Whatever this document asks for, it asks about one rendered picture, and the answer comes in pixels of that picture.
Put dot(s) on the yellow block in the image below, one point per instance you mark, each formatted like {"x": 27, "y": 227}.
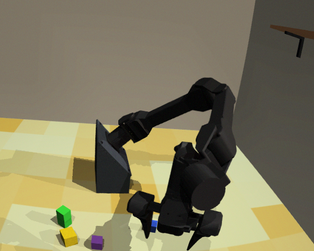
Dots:
{"x": 68, "y": 236}

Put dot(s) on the purple block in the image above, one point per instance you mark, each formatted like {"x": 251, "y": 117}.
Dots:
{"x": 97, "y": 242}

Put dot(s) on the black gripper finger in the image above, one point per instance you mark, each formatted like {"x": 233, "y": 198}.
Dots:
{"x": 146, "y": 222}
{"x": 196, "y": 236}

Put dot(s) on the green block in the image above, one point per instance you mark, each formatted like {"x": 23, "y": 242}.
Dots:
{"x": 65, "y": 224}
{"x": 63, "y": 213}

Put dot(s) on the blue block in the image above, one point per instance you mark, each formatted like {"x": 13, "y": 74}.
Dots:
{"x": 153, "y": 226}

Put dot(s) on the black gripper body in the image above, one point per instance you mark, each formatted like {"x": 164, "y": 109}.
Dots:
{"x": 141, "y": 203}

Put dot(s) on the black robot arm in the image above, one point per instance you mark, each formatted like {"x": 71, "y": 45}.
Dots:
{"x": 201, "y": 174}

